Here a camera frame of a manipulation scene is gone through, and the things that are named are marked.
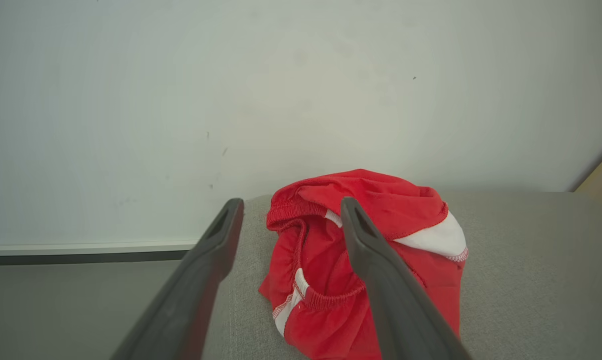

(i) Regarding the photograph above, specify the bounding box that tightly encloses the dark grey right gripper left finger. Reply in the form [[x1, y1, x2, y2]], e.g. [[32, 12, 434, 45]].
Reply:
[[111, 198, 244, 360]]

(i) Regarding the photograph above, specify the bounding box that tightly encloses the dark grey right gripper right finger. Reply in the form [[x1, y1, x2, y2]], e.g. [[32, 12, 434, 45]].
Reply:
[[341, 197, 471, 360]]

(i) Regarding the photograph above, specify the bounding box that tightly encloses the red clothing with white trim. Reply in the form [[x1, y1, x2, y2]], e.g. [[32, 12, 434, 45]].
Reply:
[[258, 169, 469, 360]]

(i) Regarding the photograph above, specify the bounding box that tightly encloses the white skirting board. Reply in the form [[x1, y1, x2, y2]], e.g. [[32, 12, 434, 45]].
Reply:
[[0, 240, 199, 266]]

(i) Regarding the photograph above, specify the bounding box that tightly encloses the grey fabric sofa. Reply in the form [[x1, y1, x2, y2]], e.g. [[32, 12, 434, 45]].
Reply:
[[201, 190, 602, 360]]

